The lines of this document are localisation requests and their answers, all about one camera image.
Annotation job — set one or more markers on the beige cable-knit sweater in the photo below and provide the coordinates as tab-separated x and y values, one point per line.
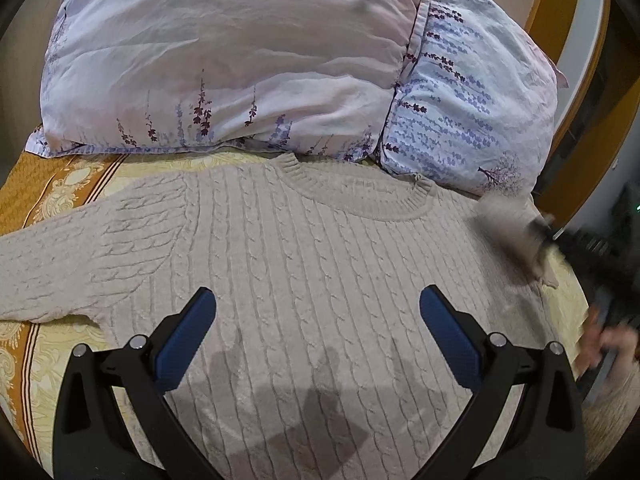
318	365

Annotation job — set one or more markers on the person's right hand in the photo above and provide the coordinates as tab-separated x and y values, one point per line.
596	338

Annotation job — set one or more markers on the wooden bed headboard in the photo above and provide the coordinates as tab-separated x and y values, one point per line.
596	45

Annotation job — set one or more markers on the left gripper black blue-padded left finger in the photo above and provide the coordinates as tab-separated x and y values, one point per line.
91	440

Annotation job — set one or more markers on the floral white pillow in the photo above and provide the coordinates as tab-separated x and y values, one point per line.
451	89

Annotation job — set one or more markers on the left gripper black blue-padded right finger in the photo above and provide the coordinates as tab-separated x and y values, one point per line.
546	436

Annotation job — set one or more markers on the yellow orange patterned bedsheet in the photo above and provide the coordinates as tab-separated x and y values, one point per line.
312	319

